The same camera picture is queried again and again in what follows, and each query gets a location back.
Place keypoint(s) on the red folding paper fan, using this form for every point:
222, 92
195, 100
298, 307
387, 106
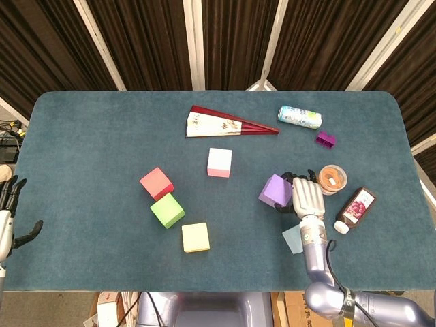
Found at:
204, 124

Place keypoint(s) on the purple cube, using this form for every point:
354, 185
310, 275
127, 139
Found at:
274, 190

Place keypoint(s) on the clear tub of rubber bands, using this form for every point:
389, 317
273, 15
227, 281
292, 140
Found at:
332, 178

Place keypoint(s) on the pink cube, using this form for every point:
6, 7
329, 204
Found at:
219, 160

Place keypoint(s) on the teal felt table cover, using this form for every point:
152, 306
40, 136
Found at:
102, 136

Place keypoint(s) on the light blue cube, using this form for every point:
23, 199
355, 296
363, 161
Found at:
292, 238

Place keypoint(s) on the beige shoe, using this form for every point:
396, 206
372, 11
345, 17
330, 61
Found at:
4, 173

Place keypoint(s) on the wooden plank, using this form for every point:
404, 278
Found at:
281, 313

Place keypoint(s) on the brown cardboard box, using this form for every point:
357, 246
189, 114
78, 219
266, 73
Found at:
294, 306

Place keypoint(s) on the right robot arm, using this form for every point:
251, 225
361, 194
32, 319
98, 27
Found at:
315, 259

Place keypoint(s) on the dark brown curtain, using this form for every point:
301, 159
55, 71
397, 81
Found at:
153, 41

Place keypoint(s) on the printed drink can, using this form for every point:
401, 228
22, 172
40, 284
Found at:
299, 116

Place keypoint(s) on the red cube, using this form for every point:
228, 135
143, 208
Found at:
155, 182

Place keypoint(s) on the white cardboard box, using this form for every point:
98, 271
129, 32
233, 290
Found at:
107, 310

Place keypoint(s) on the brown bottle with grape label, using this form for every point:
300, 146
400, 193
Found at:
356, 207

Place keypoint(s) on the yellow cube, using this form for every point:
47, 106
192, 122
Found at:
195, 236

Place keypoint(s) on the small purple plastic brick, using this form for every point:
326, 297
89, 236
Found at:
325, 139

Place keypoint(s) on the grey robot torso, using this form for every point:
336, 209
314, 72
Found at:
211, 310

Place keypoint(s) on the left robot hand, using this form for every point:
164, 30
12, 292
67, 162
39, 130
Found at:
6, 231

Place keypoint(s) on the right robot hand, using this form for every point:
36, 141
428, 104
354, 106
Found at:
308, 199

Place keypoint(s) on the white partition frame post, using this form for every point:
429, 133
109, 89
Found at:
385, 44
13, 114
424, 146
272, 44
194, 44
98, 41

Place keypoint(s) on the green cube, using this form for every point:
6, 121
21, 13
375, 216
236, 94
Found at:
167, 209

